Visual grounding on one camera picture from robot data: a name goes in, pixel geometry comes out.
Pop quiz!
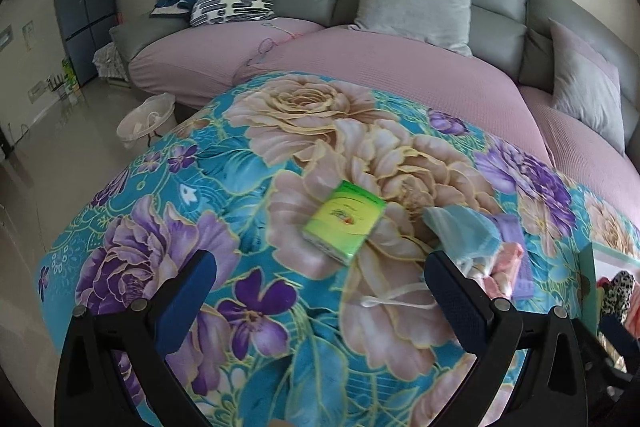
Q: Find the blue cloth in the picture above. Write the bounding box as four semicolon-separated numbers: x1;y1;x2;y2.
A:
149;0;203;16

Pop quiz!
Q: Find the leopard print cloth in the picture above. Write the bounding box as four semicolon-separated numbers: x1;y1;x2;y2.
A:
600;271;636;323

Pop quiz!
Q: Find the green box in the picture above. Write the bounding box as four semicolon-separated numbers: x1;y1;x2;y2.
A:
61;57;81;88

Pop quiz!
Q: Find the thin coloured string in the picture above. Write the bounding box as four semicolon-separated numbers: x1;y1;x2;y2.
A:
252;19;306;65

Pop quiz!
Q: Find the white foam box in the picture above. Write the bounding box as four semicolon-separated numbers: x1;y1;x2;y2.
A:
580;241;640;358

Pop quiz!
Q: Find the pink sofa seat cover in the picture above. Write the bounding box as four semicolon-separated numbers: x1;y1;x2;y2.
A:
129;17;326;108
232;27;556;170
517;84;640;208

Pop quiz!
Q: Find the pink fuzzy towel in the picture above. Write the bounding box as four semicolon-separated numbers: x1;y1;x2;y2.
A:
472;241;526;300

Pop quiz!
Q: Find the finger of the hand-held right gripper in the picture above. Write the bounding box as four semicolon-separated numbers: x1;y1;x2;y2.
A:
598;314;640;353

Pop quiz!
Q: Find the blue refrigerator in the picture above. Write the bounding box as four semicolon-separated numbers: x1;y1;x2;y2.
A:
52;0;121;88

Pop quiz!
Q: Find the green tissue packet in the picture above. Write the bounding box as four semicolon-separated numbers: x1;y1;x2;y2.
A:
301;179;388;266

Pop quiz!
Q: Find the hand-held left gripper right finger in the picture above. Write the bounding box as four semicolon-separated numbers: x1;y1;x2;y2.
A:
424;250;589;427

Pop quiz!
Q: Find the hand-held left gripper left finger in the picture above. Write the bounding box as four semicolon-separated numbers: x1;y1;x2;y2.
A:
54;250;218;427

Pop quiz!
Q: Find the floral blanket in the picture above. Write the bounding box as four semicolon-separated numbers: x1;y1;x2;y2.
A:
37;72;640;427

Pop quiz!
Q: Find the blue face mask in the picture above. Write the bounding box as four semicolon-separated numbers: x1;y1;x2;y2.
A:
361;206;501;311

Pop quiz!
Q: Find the pink and grey pillow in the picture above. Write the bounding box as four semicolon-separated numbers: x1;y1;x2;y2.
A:
547;18;628;155

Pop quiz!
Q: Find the white patterned cloth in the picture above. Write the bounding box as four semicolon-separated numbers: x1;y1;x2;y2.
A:
92;46;132;82

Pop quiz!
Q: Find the white trash bin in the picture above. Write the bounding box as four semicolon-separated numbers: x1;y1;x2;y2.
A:
116;93;177;151

